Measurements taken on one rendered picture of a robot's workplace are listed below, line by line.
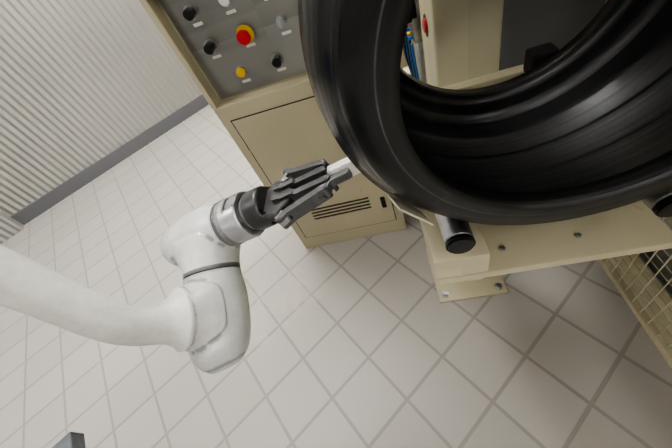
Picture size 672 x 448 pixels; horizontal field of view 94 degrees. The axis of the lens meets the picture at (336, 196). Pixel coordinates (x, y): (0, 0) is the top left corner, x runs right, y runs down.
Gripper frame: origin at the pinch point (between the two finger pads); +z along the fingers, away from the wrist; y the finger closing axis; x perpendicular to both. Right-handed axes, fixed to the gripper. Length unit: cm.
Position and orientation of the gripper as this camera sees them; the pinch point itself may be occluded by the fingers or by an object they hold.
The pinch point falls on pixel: (350, 166)
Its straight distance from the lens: 50.1
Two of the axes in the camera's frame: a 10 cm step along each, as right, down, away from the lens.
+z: 8.6, -3.7, -3.6
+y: -0.2, -7.2, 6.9
